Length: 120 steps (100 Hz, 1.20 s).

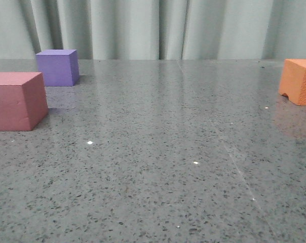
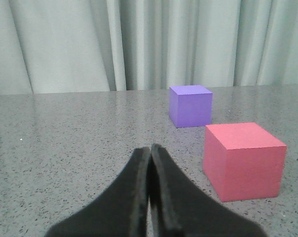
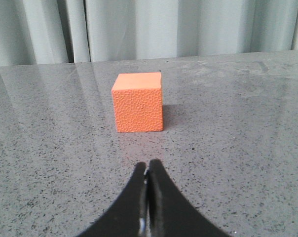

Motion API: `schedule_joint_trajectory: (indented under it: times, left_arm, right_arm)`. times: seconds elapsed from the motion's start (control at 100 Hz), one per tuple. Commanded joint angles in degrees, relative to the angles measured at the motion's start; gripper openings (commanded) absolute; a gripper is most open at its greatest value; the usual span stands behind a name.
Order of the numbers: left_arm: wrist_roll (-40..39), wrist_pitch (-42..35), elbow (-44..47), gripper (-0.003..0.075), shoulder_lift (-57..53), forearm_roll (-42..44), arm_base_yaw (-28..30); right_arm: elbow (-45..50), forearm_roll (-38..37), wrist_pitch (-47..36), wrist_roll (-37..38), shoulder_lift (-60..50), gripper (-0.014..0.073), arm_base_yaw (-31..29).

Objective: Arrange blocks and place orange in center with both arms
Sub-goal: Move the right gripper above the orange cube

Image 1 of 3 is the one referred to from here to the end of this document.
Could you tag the orange foam cube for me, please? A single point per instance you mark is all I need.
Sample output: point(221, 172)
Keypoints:
point(293, 81)

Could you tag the pale green curtain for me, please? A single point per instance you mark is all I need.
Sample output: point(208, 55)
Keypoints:
point(152, 30)

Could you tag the purple foam cube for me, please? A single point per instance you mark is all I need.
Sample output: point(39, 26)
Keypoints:
point(59, 67)

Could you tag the pink foam cube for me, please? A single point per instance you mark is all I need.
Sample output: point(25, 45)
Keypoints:
point(23, 102)

